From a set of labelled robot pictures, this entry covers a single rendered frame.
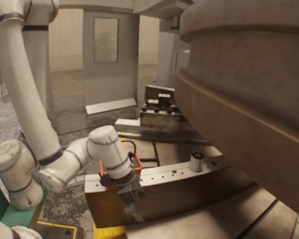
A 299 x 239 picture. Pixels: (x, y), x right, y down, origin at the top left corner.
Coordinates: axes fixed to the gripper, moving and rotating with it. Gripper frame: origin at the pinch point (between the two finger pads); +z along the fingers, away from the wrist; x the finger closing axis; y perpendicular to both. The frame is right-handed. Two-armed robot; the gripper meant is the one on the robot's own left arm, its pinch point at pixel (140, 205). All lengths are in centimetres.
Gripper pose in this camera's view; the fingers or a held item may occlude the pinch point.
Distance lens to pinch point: 68.1
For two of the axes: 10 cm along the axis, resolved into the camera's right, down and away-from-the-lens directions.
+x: 0.4, -2.9, 9.6
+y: 9.3, -3.3, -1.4
